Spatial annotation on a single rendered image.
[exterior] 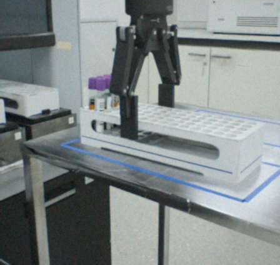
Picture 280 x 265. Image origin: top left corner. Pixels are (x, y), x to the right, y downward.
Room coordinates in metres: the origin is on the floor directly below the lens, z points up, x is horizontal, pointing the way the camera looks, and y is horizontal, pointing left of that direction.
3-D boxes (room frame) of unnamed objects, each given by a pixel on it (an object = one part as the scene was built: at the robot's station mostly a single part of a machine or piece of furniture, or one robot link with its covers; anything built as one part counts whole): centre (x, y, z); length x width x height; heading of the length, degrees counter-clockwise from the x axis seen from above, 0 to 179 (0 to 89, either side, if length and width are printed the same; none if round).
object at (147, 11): (0.63, -0.01, 1.03); 0.08 x 0.07 x 0.09; 144
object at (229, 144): (0.61, -0.04, 0.85); 0.30 x 0.10 x 0.06; 54
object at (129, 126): (0.59, 0.02, 0.89); 0.03 x 0.01 x 0.07; 54
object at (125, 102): (0.57, 0.03, 0.91); 0.03 x 0.01 x 0.05; 144
